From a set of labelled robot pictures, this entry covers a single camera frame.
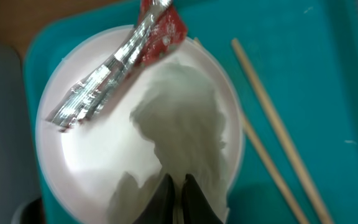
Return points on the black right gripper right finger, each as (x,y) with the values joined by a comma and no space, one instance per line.
(196,209)

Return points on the wooden chopstick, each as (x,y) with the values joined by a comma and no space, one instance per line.
(255,140)
(296,161)

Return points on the large white plate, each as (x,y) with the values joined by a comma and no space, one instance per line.
(83,165)

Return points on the grey dishwasher rack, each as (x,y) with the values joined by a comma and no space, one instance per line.
(20,195)

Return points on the white tissue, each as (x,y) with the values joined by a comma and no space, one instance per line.
(179,114)

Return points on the red snack wrapper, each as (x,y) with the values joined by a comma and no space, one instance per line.
(159,31)

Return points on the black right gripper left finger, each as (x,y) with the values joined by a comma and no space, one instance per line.
(159,210)

